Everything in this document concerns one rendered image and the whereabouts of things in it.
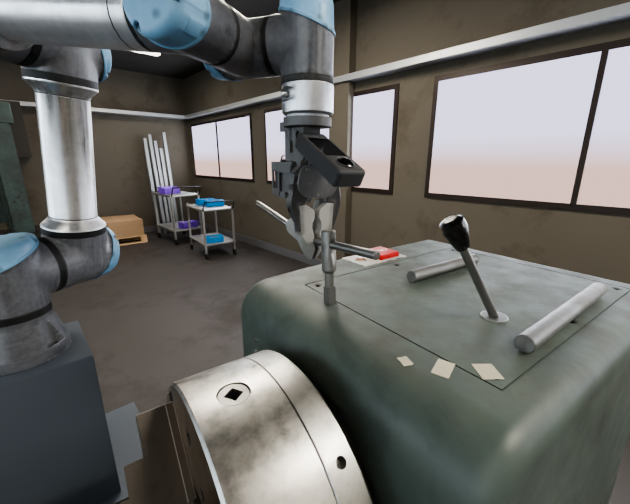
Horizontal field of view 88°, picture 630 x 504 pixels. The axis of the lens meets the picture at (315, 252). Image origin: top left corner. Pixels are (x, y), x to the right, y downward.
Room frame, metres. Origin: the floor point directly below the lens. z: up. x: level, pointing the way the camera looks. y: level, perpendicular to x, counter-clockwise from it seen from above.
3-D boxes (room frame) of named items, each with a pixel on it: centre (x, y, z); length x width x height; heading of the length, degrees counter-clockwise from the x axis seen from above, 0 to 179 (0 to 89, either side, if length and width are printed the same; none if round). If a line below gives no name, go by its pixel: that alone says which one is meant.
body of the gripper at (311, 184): (0.53, 0.02, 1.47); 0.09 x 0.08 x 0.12; 35
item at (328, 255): (0.47, -0.02, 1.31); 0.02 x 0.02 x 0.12
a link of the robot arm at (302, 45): (0.52, 0.01, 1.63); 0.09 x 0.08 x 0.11; 71
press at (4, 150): (5.02, 4.70, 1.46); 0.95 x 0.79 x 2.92; 42
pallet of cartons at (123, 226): (5.88, 3.83, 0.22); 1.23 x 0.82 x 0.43; 132
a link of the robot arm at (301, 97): (0.52, 0.01, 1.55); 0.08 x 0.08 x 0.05
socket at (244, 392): (0.29, 0.08, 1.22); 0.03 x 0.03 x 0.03
